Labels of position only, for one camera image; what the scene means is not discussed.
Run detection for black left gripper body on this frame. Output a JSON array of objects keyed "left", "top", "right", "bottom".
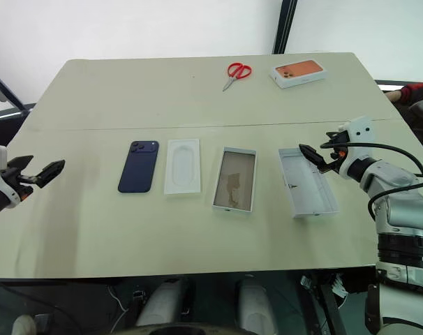
[{"left": 0, "top": 168, "right": 38, "bottom": 200}]

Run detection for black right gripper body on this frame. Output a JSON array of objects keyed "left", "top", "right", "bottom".
[{"left": 328, "top": 130, "right": 351, "bottom": 171}]

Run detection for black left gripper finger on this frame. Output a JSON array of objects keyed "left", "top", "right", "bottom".
[
  {"left": 7, "top": 155, "right": 35, "bottom": 172},
  {"left": 34, "top": 159, "right": 66, "bottom": 189}
]

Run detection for dark blue smartphone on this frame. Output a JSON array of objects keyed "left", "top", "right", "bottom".
[{"left": 117, "top": 140, "right": 161, "bottom": 194}]

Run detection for white phone box lid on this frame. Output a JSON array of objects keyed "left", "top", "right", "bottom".
[{"left": 278, "top": 146, "right": 341, "bottom": 219}]

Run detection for phone box with orange print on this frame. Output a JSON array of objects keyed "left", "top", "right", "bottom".
[{"left": 269, "top": 59, "right": 327, "bottom": 90}]

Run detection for white phone box base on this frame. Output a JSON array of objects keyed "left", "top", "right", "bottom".
[{"left": 211, "top": 146, "right": 258, "bottom": 215}]

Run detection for grey rounded object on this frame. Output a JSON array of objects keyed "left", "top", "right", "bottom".
[{"left": 408, "top": 100, "right": 423, "bottom": 124}]

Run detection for white moulded tray insert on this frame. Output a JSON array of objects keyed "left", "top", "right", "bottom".
[{"left": 163, "top": 138, "right": 202, "bottom": 195}]

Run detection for white rounded shell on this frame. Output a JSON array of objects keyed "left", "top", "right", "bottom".
[
  {"left": 135, "top": 278, "right": 185, "bottom": 328},
  {"left": 237, "top": 276, "right": 279, "bottom": 335}
]

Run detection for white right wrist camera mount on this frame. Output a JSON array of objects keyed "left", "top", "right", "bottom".
[{"left": 338, "top": 116, "right": 374, "bottom": 181}]

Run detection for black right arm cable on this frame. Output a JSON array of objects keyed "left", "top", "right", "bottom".
[{"left": 319, "top": 140, "right": 423, "bottom": 223}]

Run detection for dark slanted metal frame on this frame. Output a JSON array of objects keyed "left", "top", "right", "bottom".
[{"left": 0, "top": 66, "right": 36, "bottom": 124}]

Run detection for red handled scissors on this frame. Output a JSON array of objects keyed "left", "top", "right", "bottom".
[{"left": 221, "top": 61, "right": 253, "bottom": 93}]

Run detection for thin black floor cable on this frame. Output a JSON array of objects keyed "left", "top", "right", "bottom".
[{"left": 0, "top": 274, "right": 83, "bottom": 335}]

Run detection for black upright frame post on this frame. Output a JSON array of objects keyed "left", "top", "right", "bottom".
[{"left": 272, "top": 0, "right": 299, "bottom": 55}]

